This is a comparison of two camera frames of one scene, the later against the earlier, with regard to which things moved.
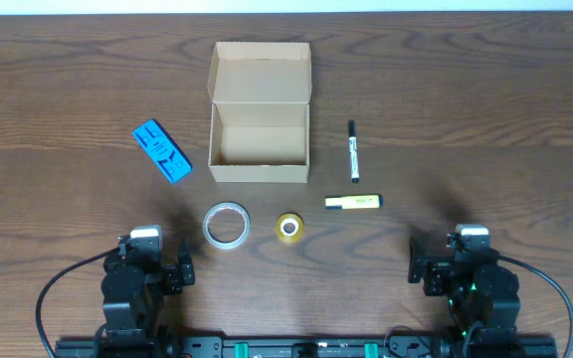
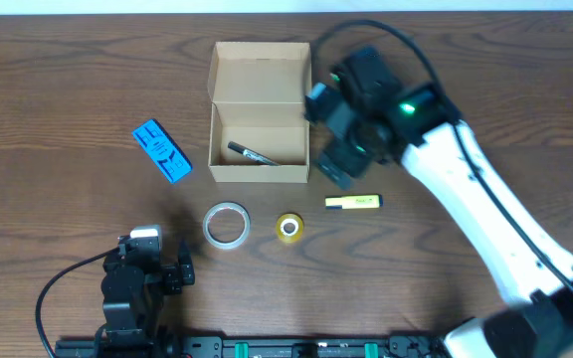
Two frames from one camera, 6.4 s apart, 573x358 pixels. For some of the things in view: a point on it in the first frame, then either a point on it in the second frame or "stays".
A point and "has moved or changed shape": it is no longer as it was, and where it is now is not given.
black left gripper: (182, 273) stays
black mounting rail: (338, 348) stays
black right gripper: (438, 269) -> (353, 165)
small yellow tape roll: (289, 227) stays
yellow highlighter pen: (353, 201) stays
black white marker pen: (353, 152) has moved or changed shape
